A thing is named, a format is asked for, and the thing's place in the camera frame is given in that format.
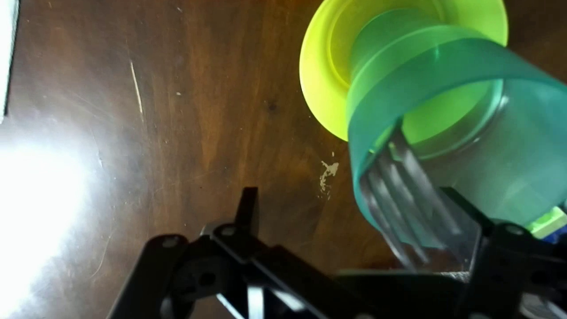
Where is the yellow-green plastic bowl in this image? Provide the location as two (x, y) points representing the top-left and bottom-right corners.
(298, 0), (511, 145)

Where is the translucent green plastic cup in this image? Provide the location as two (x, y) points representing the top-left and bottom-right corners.
(344, 35), (567, 239)

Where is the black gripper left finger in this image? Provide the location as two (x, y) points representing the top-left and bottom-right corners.
(108, 186), (339, 319)

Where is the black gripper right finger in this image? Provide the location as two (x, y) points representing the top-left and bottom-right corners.
(442, 186), (567, 319)

